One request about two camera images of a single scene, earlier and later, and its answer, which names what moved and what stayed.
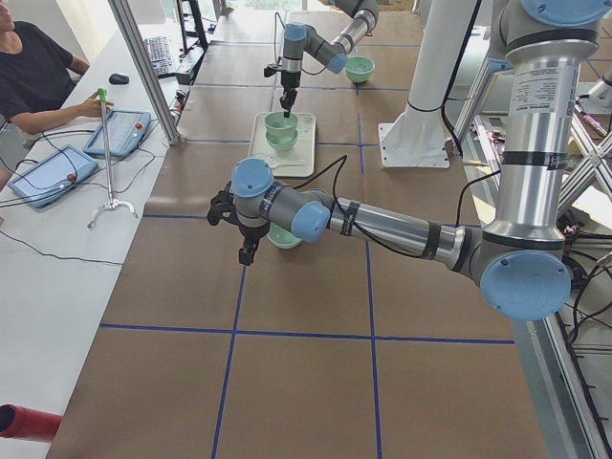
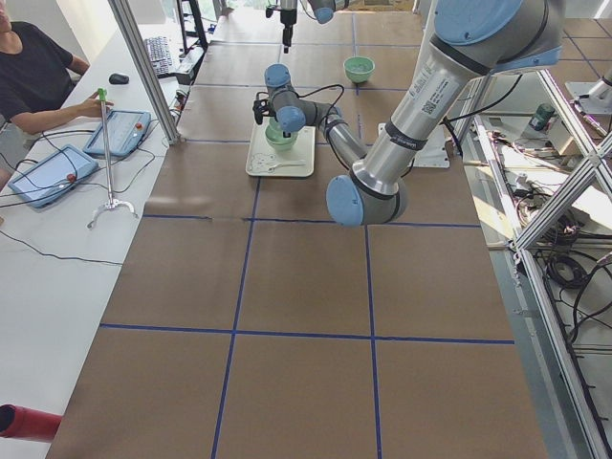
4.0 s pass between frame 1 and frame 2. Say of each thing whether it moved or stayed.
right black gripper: moved
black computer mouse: stayed
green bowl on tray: stayed
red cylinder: stayed
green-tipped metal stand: stayed
